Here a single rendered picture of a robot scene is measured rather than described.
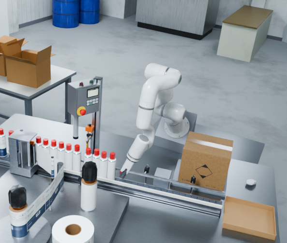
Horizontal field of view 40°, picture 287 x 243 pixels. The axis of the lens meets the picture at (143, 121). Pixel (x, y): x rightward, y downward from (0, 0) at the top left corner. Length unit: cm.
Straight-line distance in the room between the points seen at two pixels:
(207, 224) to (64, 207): 84
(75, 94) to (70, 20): 661
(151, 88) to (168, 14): 691
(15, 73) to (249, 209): 257
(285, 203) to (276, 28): 635
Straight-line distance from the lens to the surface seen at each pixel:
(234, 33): 792
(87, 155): 245
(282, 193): 432
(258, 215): 257
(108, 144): 298
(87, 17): 925
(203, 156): 249
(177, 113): 255
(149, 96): 216
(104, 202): 236
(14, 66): 404
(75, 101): 233
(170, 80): 222
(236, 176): 286
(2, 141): 270
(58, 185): 234
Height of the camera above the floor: 241
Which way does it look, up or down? 28 degrees down
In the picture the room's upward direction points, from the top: 6 degrees clockwise
